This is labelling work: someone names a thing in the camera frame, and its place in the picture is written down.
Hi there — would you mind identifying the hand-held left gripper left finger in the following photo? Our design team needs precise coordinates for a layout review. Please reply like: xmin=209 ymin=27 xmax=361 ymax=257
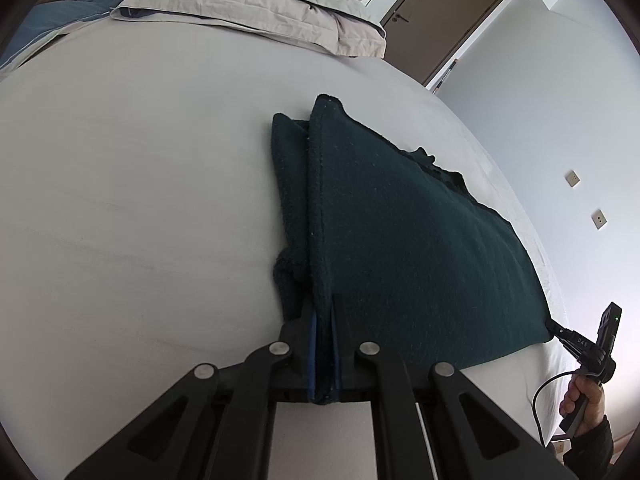
xmin=65 ymin=295 xmax=318 ymax=480

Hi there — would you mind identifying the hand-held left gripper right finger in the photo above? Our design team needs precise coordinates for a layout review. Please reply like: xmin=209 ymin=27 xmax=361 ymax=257
xmin=330 ymin=292 xmax=576 ymax=480

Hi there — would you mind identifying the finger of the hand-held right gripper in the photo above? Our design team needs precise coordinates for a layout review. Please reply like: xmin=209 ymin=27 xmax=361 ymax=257
xmin=547 ymin=320 xmax=576 ymax=350

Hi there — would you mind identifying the dark green sweater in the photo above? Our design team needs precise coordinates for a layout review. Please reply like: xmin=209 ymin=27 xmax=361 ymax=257
xmin=270 ymin=93 xmax=553 ymax=403

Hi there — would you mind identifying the person's right forearm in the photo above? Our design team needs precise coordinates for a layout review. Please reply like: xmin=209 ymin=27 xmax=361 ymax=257
xmin=562 ymin=415 xmax=616 ymax=480

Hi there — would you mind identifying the person's right hand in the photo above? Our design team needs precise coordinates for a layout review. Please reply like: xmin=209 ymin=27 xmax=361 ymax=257
xmin=559 ymin=375 xmax=608 ymax=433

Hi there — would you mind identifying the thin pole beside door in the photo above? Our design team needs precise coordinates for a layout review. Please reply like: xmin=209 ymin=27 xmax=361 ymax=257
xmin=433 ymin=59 xmax=457 ymax=92

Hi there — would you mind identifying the brown door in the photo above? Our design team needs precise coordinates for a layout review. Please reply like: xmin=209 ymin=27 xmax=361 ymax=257
xmin=380 ymin=0 xmax=503 ymax=86

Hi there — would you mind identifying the folded grey and blue duvet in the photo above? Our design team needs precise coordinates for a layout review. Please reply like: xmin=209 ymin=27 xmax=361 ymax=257
xmin=111 ymin=0 xmax=390 ymax=58

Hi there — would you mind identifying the blue pillow with white trim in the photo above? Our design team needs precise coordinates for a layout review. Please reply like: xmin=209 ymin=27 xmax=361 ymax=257
xmin=0 ymin=0 xmax=119 ymax=69

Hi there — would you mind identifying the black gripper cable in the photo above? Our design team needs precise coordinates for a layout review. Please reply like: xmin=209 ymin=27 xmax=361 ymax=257
xmin=532 ymin=367 xmax=581 ymax=446

